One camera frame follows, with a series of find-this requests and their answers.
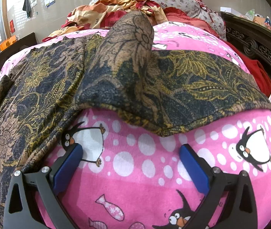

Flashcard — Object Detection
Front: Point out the dark floral batik garment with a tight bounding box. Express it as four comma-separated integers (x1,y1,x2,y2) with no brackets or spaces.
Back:
0,10,271,229

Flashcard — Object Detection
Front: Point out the pink penguin print blanket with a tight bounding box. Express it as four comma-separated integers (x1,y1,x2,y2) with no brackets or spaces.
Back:
0,21,271,229

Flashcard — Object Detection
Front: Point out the dark wooden footboard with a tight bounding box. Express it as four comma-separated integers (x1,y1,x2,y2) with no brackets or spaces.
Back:
0,32,37,71

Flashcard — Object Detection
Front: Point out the orange plastic basin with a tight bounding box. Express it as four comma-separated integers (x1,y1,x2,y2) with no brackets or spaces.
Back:
0,35,17,51

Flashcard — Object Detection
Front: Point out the dark carved wooden headboard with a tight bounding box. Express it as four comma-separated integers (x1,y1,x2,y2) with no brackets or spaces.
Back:
221,12,271,78

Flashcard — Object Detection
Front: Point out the red yellow floral quilt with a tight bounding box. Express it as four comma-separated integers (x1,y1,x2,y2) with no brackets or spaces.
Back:
42,0,168,42

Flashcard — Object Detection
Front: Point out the red paper wall sign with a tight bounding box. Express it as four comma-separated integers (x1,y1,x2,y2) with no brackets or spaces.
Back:
9,20,15,33

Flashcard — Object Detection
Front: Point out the dark cloth hanging on wall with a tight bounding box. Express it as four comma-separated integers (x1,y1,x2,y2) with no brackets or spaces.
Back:
23,0,32,18

